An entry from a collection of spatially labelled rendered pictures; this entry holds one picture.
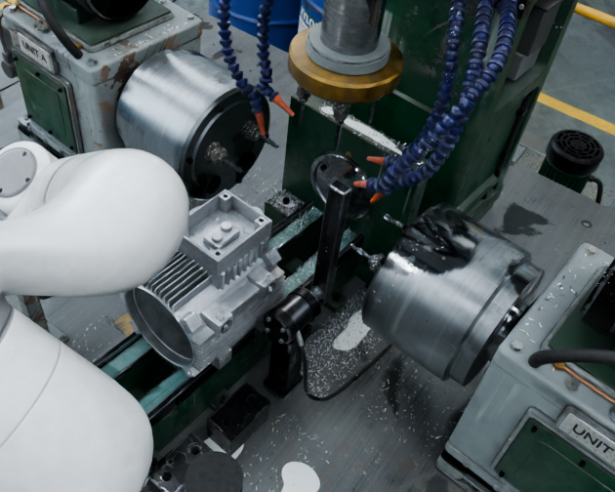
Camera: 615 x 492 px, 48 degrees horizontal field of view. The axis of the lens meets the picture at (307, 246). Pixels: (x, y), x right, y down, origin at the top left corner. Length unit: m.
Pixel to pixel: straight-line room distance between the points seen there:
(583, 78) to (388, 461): 3.00
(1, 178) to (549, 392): 0.72
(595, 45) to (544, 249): 2.74
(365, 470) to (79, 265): 0.87
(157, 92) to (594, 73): 3.04
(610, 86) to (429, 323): 3.04
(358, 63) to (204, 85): 0.36
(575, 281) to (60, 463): 0.84
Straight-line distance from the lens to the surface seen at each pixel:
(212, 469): 0.76
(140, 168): 0.48
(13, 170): 0.82
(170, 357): 1.15
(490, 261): 1.06
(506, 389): 1.02
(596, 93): 3.88
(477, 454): 1.17
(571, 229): 1.74
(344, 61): 1.04
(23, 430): 0.42
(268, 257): 1.09
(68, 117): 1.49
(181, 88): 1.31
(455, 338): 1.04
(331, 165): 1.32
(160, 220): 0.47
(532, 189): 1.80
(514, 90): 1.36
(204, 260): 1.03
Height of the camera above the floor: 1.91
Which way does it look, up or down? 47 degrees down
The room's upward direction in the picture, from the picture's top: 8 degrees clockwise
